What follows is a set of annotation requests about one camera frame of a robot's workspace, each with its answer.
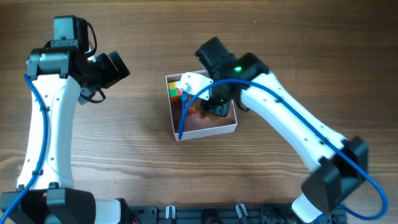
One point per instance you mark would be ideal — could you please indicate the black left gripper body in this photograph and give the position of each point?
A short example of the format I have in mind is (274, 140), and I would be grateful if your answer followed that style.
(104, 71)

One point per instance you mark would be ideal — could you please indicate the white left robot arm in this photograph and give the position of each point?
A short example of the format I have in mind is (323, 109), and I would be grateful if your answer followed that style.
(64, 73)

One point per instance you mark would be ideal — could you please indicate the brown plush toy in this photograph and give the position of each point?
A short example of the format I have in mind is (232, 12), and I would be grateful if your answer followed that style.
(211, 117)

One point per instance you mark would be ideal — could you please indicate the multicolour puzzle cube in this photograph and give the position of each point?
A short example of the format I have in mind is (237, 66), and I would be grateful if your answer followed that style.
(174, 90)

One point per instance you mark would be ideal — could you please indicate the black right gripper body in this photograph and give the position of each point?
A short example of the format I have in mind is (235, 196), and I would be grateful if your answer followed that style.
(216, 104)

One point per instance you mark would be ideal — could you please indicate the red toy fire truck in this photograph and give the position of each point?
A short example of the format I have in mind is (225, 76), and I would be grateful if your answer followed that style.
(194, 108)

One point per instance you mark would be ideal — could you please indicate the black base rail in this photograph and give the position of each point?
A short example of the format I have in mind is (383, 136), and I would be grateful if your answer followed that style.
(270, 213)

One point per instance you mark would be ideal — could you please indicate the white box with pink interior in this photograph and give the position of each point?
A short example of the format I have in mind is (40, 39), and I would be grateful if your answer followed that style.
(195, 126)

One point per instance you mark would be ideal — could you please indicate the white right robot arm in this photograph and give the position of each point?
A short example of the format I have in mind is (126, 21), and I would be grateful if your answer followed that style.
(249, 82)

